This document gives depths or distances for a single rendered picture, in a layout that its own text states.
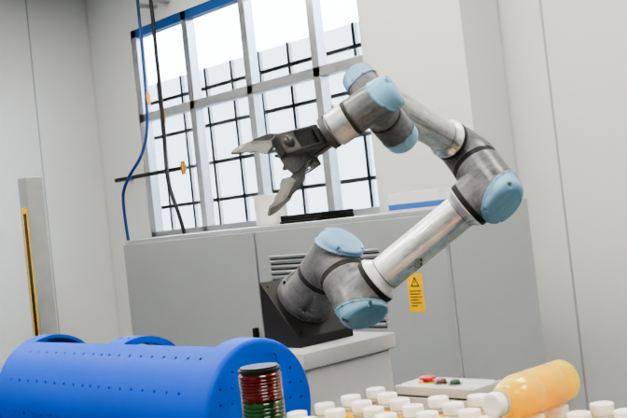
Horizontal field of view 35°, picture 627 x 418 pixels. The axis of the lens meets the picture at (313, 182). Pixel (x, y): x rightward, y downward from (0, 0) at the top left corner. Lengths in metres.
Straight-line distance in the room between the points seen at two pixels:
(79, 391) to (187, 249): 2.46
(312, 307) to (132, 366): 0.52
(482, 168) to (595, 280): 2.50
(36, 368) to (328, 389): 0.72
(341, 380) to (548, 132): 2.59
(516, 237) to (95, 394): 2.07
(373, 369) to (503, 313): 1.34
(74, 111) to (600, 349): 4.50
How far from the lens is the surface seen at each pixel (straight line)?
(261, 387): 1.47
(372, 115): 1.94
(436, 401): 1.90
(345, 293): 2.37
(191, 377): 2.05
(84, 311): 7.68
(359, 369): 2.53
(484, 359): 3.74
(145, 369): 2.19
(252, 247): 4.37
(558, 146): 4.80
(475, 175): 2.31
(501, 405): 1.61
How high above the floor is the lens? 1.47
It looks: 2 degrees up
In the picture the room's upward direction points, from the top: 6 degrees counter-clockwise
